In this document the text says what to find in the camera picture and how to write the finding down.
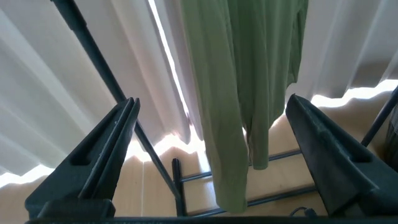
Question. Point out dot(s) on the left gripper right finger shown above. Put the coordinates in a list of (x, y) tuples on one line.
[(342, 174)]

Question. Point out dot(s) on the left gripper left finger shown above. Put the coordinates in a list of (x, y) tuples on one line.
[(77, 183)]

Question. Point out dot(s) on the green sleeveless shirt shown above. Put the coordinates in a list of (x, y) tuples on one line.
[(233, 62)]

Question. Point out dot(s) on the black clothes rack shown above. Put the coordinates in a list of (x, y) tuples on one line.
[(93, 56)]

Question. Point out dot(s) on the beige curtain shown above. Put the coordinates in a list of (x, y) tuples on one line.
[(46, 93)]

